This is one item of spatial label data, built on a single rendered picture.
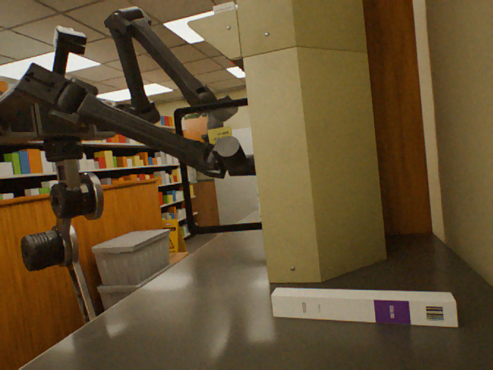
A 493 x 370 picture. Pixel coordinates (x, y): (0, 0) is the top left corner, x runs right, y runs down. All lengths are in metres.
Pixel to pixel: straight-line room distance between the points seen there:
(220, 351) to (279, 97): 0.46
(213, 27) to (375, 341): 0.63
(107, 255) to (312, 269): 2.41
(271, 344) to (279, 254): 0.24
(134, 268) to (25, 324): 0.76
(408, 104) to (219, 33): 0.57
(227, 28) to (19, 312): 2.39
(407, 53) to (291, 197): 0.58
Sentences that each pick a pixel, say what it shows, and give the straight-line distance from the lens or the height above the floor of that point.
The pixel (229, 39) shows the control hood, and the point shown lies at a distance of 0.74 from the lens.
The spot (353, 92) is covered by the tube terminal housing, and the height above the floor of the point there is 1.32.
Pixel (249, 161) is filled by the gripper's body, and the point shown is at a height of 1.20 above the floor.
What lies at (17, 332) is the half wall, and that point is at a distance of 2.79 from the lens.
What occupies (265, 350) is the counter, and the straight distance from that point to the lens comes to 0.51.
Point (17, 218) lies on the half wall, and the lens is 2.71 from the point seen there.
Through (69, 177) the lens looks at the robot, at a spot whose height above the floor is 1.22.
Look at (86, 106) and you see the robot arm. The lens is 0.89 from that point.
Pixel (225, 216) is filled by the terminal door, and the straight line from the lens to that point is 1.03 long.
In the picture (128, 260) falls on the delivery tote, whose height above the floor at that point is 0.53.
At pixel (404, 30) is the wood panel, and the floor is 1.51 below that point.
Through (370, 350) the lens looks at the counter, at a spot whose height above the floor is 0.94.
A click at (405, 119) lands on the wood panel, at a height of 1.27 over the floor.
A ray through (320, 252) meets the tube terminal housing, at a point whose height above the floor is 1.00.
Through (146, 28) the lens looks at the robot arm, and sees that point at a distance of 1.26.
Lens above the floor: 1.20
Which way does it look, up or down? 3 degrees down
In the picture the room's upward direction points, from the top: 7 degrees counter-clockwise
